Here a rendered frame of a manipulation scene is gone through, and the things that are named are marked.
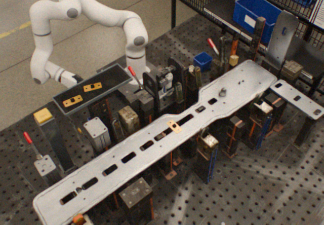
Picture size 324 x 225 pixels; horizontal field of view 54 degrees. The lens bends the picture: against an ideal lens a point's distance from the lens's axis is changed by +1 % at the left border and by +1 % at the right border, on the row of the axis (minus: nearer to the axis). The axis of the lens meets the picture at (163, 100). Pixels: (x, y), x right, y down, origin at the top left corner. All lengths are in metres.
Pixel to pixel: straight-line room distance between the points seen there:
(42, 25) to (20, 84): 1.78
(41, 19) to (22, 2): 2.94
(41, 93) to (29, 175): 1.48
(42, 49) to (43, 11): 0.23
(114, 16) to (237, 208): 1.18
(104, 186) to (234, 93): 0.83
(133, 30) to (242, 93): 0.68
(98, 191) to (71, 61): 2.28
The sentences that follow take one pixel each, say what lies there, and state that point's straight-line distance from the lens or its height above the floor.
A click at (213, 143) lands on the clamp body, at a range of 1.49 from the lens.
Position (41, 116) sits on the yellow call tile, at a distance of 1.53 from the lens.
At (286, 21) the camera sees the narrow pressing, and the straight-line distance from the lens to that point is 1.80.
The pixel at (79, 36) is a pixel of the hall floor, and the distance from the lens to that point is 3.83.
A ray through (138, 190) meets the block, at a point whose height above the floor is 1.03.
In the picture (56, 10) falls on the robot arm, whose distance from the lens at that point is 1.65.
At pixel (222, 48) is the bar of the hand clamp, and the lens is 1.76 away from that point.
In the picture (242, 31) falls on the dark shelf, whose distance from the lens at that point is 2.12.
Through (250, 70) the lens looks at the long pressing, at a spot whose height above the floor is 1.00.
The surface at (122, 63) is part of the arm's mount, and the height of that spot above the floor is 0.80.
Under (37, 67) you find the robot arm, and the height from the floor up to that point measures 1.11.
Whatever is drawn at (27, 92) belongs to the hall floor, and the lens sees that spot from 3.35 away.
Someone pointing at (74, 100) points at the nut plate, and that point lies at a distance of 1.53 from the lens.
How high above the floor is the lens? 2.28
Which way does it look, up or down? 50 degrees down
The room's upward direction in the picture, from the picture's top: 1 degrees counter-clockwise
